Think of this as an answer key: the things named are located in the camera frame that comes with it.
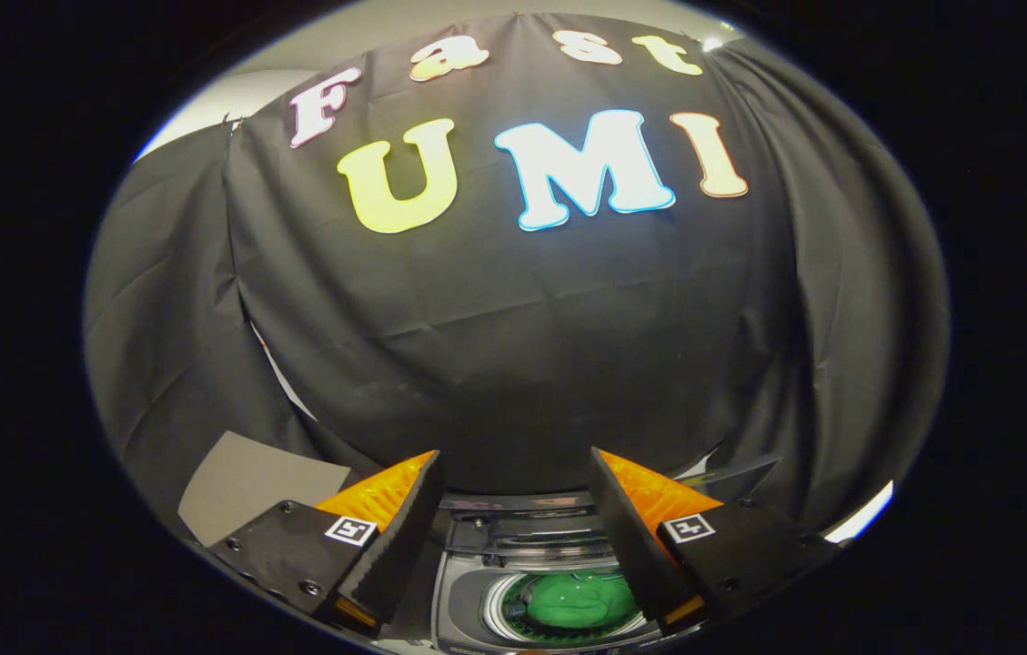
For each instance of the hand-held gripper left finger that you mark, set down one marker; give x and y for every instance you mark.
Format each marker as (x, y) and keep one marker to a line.
(399, 546)

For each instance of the dark grey washing machine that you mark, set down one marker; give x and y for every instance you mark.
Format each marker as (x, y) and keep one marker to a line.
(468, 600)

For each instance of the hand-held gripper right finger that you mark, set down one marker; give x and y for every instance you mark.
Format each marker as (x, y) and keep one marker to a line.
(631, 546)

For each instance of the green polo shirt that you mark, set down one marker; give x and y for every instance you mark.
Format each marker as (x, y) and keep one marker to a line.
(581, 600)

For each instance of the black backdrop cloth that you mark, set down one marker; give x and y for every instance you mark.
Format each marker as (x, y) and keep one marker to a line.
(522, 346)

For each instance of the white flat sheet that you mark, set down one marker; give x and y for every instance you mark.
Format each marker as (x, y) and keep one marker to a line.
(863, 518)

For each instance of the grey cabinet with dark top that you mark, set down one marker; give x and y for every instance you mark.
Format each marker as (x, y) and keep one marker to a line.
(249, 482)

